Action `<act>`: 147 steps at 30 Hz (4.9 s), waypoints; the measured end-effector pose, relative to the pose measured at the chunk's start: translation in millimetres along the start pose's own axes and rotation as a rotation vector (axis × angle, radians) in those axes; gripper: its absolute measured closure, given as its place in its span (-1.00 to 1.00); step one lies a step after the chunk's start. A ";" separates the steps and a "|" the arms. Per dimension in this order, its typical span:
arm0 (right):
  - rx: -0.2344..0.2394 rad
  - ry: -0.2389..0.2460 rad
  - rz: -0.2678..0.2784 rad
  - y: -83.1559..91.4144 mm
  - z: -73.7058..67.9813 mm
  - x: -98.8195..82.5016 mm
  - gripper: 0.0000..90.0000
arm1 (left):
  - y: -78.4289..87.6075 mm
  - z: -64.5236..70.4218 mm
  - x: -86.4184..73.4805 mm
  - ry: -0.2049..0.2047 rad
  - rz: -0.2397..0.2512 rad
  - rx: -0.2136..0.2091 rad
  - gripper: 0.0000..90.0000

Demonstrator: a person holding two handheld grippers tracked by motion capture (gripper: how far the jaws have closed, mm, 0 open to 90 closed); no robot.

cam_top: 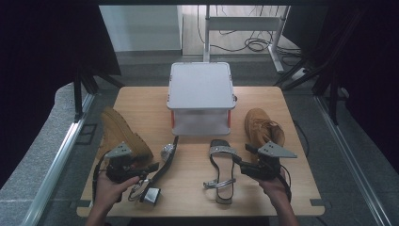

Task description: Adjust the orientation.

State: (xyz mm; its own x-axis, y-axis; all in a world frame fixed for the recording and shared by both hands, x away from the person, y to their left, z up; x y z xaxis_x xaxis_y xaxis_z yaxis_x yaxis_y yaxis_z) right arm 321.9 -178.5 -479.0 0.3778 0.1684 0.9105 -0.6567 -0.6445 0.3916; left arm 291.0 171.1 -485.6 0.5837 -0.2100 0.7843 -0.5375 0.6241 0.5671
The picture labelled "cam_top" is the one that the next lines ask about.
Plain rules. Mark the tan suede boot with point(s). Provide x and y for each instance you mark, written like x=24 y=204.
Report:
x=260 y=128
x=120 y=132

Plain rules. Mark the black silver heeled sandal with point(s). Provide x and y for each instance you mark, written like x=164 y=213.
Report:
x=167 y=158
x=223 y=175

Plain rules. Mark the aluminium rail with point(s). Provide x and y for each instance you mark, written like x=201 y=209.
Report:
x=62 y=153
x=348 y=157

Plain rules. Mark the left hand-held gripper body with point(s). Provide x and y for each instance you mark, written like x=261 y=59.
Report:
x=118 y=163

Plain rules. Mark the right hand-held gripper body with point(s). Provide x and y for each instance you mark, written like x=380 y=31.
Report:
x=266 y=166

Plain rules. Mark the person's left hand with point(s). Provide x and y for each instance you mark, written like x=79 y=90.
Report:
x=108 y=191

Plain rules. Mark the dark curtain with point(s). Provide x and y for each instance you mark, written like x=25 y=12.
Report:
x=370 y=62
x=37 y=62

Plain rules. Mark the white metal desk frame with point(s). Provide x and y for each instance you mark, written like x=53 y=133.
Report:
x=244 y=23

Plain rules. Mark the black metal stand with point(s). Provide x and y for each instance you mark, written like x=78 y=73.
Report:
x=332 y=100
x=77 y=94

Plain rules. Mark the white power strip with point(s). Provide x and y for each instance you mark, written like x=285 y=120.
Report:
x=298 y=73

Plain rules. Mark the person's right hand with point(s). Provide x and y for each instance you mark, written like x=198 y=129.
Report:
x=276 y=188

